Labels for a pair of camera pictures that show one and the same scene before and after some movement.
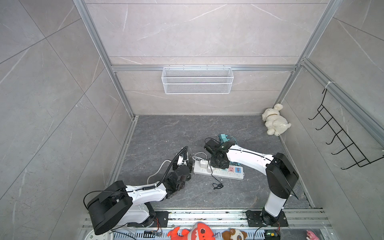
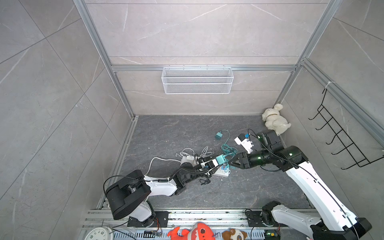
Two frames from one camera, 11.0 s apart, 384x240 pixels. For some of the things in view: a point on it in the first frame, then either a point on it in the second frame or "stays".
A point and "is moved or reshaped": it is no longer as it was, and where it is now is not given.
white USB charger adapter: x=204 y=164 is moved or reshaped
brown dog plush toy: x=234 y=234 stays
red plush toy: x=199 y=231 stays
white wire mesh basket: x=197 y=80 stays
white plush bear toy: x=276 y=124 stays
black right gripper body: x=216 y=164 to x=256 y=158
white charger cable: x=199 y=152 to x=185 y=153
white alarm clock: x=107 y=236 stays
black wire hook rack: x=357 y=155 stays
